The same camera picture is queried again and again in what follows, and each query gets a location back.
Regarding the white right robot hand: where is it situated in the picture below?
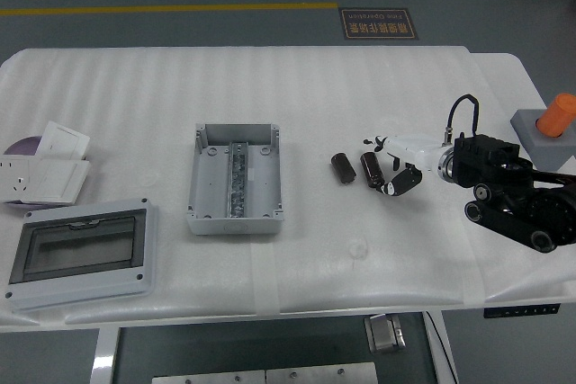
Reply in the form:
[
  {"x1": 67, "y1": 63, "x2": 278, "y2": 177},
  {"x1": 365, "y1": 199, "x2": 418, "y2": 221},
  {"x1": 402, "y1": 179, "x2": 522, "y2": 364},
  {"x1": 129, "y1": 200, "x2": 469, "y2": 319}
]
[{"x1": 361, "y1": 133, "x2": 445, "y2": 198}]

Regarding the black printed cylindrical battery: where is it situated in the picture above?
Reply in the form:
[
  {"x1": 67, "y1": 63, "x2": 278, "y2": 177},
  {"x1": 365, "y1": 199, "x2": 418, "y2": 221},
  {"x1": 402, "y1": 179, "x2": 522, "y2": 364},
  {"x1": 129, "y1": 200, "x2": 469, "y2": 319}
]
[{"x1": 359, "y1": 152, "x2": 384, "y2": 190}]

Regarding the dark brown cylindrical battery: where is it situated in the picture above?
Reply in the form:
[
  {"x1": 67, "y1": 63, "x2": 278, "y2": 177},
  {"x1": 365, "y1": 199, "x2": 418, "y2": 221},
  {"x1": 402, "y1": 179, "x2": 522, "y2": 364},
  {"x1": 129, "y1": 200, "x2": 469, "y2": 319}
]
[{"x1": 330, "y1": 151, "x2": 358, "y2": 185}]

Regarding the grey open junction box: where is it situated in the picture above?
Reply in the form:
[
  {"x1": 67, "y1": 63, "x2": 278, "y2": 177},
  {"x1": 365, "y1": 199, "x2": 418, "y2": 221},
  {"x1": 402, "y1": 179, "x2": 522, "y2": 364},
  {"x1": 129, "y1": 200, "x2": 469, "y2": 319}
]
[{"x1": 184, "y1": 121, "x2": 286, "y2": 237}]

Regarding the grey windowed distribution box cover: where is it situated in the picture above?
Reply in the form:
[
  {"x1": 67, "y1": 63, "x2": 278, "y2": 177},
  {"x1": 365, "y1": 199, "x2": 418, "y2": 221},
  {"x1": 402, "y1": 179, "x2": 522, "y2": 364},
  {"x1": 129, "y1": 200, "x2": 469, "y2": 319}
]
[{"x1": 3, "y1": 197, "x2": 159, "y2": 312}]

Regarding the white foam mat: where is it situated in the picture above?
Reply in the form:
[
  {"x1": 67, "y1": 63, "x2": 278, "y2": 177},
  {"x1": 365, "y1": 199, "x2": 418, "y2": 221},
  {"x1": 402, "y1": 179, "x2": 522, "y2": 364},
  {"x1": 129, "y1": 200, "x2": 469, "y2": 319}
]
[{"x1": 0, "y1": 45, "x2": 569, "y2": 327}]

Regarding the grey block holder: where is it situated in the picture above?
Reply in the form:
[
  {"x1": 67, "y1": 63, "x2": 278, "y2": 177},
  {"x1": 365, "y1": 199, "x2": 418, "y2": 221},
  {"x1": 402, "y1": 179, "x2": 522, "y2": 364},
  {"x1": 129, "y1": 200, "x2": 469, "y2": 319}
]
[{"x1": 510, "y1": 108, "x2": 576, "y2": 173}]

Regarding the brown floor sign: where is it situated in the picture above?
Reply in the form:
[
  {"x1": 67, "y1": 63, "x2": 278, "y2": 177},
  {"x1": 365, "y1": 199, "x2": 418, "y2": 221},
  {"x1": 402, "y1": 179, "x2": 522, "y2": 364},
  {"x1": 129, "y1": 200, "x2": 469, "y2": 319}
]
[{"x1": 337, "y1": 7, "x2": 419, "y2": 41}]

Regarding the orange plastic cylinder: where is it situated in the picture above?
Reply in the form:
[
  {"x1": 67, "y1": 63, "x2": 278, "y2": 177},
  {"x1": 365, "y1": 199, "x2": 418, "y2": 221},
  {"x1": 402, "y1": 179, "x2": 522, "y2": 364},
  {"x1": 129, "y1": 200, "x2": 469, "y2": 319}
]
[{"x1": 535, "y1": 93, "x2": 576, "y2": 138}]

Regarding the black table control panel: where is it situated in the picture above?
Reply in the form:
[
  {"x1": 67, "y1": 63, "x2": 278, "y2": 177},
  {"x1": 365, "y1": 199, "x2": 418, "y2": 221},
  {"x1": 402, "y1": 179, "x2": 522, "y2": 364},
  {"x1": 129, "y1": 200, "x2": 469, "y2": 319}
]
[{"x1": 483, "y1": 303, "x2": 562, "y2": 318}]

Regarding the white table leg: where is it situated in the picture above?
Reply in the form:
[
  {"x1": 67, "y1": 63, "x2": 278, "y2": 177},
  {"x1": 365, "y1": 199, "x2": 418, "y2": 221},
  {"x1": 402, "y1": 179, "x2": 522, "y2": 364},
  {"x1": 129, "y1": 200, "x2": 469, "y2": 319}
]
[
  {"x1": 422, "y1": 309, "x2": 460, "y2": 384},
  {"x1": 91, "y1": 327, "x2": 122, "y2": 384}
]

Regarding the grey metal plate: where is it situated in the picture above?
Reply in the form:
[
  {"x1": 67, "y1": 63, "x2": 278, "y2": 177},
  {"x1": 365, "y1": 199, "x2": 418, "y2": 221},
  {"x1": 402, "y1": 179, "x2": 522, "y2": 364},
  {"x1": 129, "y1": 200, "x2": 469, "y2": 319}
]
[
  {"x1": 151, "y1": 369, "x2": 266, "y2": 384},
  {"x1": 265, "y1": 362, "x2": 379, "y2": 384}
]

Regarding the yellow floor tape line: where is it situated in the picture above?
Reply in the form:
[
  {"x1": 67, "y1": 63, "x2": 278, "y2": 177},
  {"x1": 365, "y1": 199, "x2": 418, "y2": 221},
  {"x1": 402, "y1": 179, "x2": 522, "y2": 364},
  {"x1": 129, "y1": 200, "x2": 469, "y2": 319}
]
[{"x1": 0, "y1": 2, "x2": 339, "y2": 17}]

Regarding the white blank cover plate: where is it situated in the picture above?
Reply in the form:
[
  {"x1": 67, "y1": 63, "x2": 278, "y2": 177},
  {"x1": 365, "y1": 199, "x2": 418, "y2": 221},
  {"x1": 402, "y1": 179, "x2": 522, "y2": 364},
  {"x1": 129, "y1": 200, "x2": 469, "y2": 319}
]
[{"x1": 35, "y1": 121, "x2": 91, "y2": 162}]

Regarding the purple disc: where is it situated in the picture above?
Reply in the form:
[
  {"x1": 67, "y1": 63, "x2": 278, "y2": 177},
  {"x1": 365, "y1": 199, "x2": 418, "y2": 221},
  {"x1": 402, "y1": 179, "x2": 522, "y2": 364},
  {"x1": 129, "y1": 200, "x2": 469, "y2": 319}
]
[{"x1": 2, "y1": 136, "x2": 46, "y2": 209}]

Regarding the metal mounting rail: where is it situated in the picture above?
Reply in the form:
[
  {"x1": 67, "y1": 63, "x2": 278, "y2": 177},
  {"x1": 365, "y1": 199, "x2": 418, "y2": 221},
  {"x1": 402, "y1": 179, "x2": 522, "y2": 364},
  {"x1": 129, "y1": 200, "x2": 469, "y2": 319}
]
[{"x1": 229, "y1": 140, "x2": 249, "y2": 219}]

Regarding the silver metal bracket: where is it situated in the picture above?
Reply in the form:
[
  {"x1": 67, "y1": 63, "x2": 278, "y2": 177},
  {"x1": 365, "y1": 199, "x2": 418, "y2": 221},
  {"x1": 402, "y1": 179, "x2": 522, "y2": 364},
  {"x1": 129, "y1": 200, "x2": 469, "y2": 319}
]
[{"x1": 364, "y1": 313, "x2": 407, "y2": 353}]

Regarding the thin black cable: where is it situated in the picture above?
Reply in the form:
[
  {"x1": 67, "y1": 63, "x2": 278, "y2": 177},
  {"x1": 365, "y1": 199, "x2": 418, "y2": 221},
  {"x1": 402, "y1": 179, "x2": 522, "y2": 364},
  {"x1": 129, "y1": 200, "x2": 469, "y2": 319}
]
[{"x1": 425, "y1": 311, "x2": 452, "y2": 384}]

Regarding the white wall switch panel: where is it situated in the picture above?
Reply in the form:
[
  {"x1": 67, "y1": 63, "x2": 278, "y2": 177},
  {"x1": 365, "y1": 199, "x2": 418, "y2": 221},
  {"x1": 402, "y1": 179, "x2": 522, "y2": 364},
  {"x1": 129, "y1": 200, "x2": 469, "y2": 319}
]
[{"x1": 29, "y1": 158, "x2": 92, "y2": 205}]

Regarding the white wall socket panel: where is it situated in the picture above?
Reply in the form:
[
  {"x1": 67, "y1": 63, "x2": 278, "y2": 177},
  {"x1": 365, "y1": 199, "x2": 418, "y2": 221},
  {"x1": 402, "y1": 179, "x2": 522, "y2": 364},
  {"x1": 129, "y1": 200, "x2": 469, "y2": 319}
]
[{"x1": 0, "y1": 155, "x2": 35, "y2": 203}]

